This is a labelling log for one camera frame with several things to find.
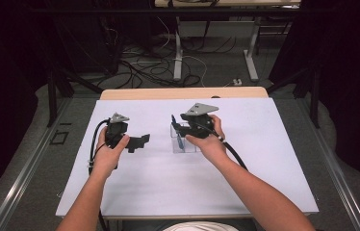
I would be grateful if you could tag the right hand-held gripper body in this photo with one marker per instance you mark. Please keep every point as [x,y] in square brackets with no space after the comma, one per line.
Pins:
[199,123]

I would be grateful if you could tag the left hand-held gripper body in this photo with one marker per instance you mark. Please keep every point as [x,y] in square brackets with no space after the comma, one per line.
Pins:
[116,131]

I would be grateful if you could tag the white table sheet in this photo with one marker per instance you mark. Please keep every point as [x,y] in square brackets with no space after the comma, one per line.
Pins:
[174,186]

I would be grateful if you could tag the black metal stand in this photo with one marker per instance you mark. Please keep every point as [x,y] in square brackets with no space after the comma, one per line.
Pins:
[53,96]
[313,96]

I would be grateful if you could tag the white-legged desk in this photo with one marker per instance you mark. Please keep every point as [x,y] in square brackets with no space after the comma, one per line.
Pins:
[178,57]

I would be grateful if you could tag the black horizontal bar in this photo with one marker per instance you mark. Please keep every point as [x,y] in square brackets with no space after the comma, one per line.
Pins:
[104,10]

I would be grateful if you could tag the person's right hand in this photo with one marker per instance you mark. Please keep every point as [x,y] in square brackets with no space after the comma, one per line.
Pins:
[211,146]

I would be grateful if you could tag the person's left hand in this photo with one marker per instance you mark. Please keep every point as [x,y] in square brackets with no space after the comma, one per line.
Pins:
[107,159]

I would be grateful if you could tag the dark curtain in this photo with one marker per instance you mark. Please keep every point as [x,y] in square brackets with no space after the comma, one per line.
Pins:
[354,80]
[5,80]

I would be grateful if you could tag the wooden table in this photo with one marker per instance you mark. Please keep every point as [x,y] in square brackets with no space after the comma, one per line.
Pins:
[168,93]

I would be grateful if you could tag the aluminium floor rail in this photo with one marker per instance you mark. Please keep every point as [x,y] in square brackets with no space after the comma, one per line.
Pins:
[24,178]
[338,179]

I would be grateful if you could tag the white power strip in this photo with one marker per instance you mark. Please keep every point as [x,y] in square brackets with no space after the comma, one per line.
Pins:
[237,82]

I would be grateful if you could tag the clear plastic organizer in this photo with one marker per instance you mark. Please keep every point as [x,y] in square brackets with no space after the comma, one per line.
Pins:
[176,146]

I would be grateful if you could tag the person's white shirt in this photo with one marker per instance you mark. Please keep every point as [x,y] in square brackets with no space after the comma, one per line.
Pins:
[200,227]

